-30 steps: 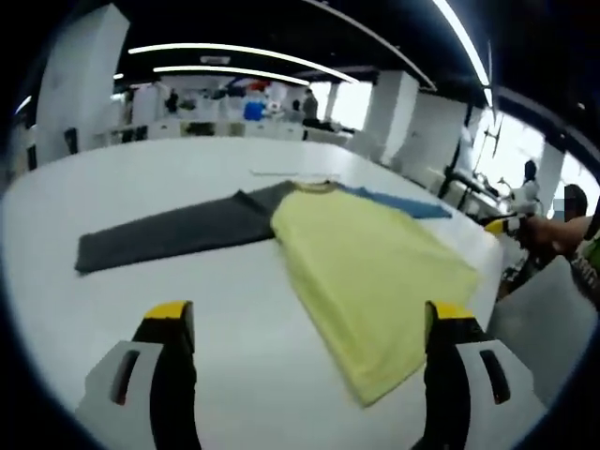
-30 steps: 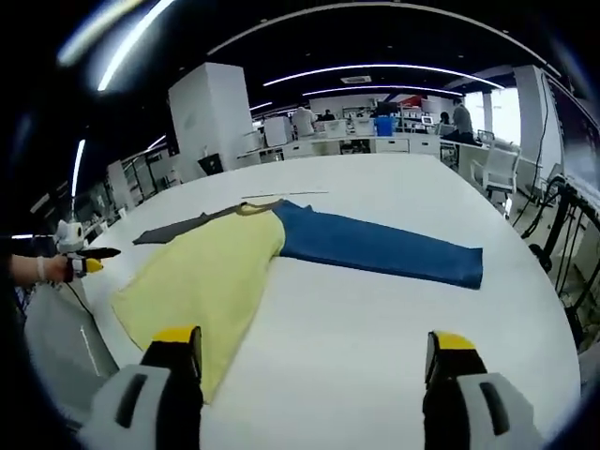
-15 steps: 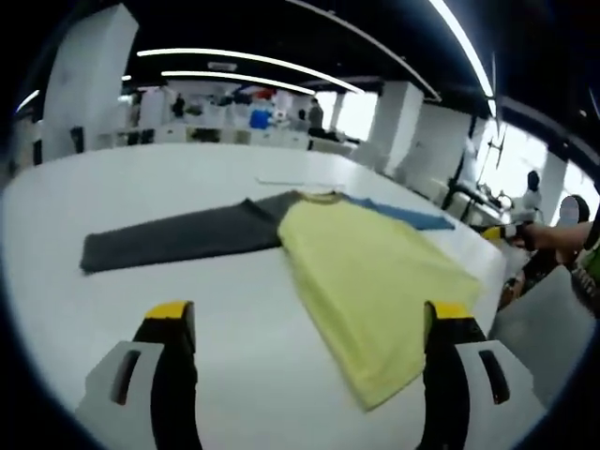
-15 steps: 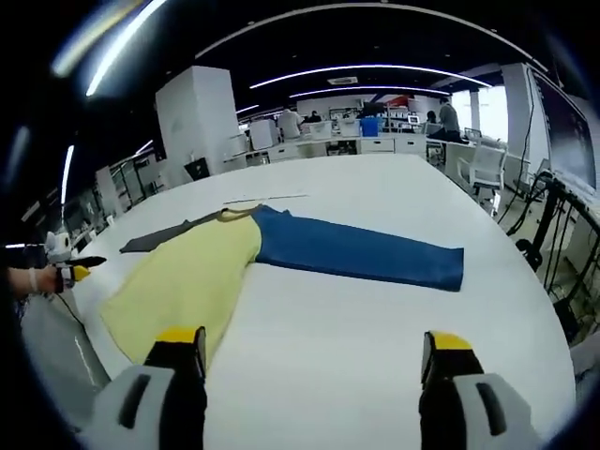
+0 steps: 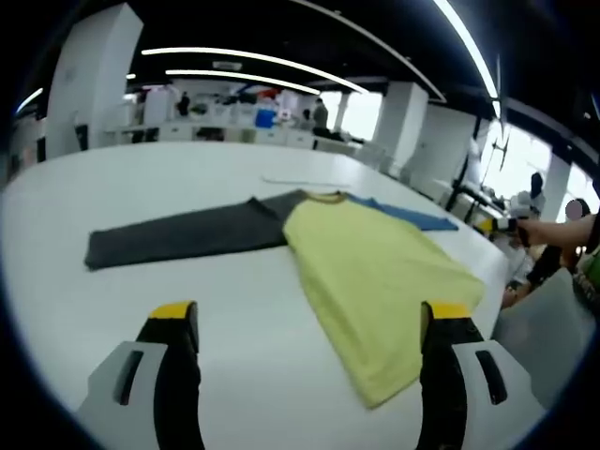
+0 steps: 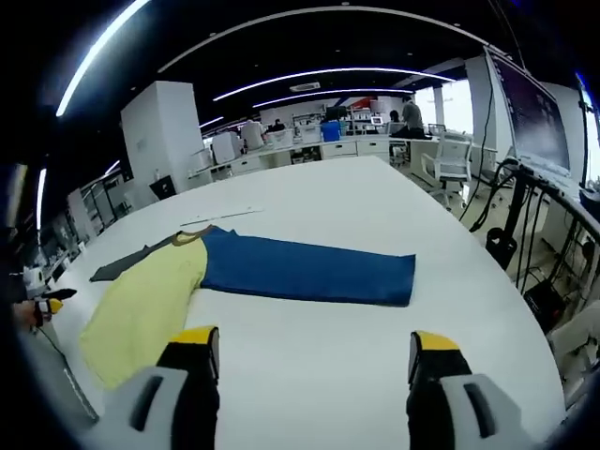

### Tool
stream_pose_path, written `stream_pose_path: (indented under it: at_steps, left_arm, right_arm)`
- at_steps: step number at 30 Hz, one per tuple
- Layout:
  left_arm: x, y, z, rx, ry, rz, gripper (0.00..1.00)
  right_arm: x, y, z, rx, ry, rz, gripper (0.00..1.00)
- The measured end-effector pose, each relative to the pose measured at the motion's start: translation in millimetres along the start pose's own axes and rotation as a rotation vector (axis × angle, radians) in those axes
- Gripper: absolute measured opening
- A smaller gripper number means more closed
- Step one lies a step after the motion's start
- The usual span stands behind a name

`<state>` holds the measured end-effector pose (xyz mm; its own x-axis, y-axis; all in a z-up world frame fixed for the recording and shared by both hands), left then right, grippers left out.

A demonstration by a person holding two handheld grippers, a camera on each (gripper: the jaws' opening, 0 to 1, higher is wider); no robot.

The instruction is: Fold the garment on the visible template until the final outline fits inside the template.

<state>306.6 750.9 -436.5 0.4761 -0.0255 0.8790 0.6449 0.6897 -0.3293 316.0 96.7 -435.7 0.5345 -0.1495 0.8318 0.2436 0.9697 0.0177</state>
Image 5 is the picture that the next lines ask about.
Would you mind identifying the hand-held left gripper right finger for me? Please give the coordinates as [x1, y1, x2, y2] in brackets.
[414, 300, 548, 450]

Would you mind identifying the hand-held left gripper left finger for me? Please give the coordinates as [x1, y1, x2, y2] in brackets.
[74, 299, 207, 450]

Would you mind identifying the yellow grey blue garment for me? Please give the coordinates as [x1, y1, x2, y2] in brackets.
[83, 187, 487, 410]

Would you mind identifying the white template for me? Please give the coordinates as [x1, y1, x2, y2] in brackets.
[261, 175, 353, 189]

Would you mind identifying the person's right hand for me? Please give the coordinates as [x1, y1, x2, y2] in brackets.
[517, 218, 552, 248]

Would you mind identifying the black metal stand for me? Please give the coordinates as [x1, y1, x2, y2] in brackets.
[442, 140, 512, 221]

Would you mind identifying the grey mesh chair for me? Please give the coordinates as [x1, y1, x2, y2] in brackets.
[491, 269, 599, 409]

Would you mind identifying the white square pillar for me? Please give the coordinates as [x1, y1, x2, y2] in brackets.
[44, 4, 144, 163]
[377, 82, 430, 165]

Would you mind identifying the long ceiling light strip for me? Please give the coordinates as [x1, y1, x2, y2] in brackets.
[140, 45, 369, 95]
[164, 68, 323, 97]
[433, 0, 503, 121]

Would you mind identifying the row of white cabinets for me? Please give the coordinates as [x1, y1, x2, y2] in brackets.
[105, 124, 362, 151]

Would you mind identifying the tall white cabinet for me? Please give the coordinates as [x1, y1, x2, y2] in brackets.
[142, 88, 173, 126]

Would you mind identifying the short ceiling light strip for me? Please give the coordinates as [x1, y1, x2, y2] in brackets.
[16, 87, 44, 113]

